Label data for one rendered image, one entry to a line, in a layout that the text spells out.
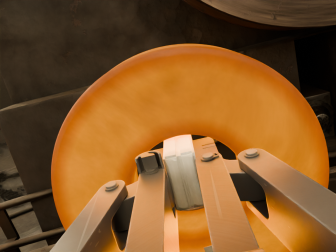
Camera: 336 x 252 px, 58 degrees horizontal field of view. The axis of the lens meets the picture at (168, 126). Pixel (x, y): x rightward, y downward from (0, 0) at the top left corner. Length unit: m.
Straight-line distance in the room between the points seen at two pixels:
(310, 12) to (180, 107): 0.24
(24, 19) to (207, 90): 0.43
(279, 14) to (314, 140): 0.21
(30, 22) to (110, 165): 0.40
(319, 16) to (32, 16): 0.40
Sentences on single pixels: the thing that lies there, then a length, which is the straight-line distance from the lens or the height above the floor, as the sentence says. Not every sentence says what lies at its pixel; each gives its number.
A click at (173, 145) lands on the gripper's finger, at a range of 0.15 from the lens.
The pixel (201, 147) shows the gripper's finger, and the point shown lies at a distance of 0.16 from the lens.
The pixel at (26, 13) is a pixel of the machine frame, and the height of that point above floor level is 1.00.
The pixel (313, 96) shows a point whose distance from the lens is 0.53.
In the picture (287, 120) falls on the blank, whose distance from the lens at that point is 0.17.
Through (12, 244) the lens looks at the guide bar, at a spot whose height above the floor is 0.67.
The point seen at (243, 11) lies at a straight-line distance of 0.35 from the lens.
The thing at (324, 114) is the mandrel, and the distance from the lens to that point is 0.52.
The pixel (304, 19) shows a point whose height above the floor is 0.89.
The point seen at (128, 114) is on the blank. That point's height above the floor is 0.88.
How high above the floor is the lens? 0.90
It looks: 15 degrees down
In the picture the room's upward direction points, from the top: 14 degrees counter-clockwise
